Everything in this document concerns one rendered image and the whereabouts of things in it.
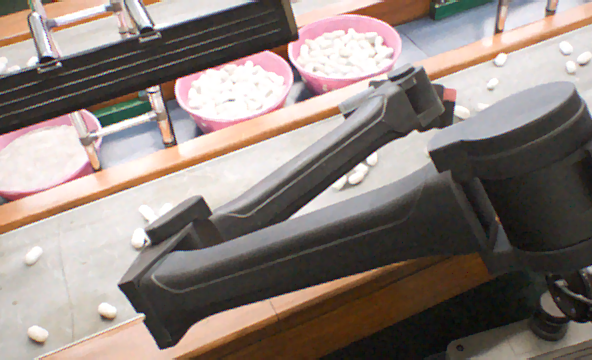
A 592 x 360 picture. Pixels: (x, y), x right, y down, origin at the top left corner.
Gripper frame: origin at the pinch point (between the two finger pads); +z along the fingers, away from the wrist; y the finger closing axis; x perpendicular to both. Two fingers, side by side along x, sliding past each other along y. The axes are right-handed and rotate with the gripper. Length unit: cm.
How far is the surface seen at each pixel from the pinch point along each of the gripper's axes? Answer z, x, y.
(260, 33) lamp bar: -14.8, 7.3, -24.1
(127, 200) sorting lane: 4, -22, -52
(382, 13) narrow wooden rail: 53, 36, -15
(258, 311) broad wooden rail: -10.9, -36.1, -18.7
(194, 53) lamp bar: -19.2, 2.1, -32.6
